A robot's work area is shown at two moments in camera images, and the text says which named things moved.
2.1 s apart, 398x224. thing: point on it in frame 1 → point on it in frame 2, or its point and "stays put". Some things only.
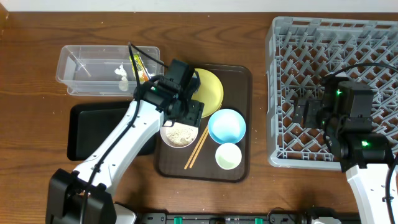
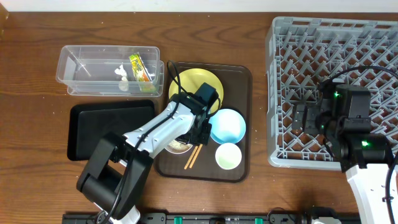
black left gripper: x=193 y=111 → x=193 y=137
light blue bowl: x=226 y=126 stays put
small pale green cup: x=228 y=156 stays put
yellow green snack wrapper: x=142 y=73 stays put
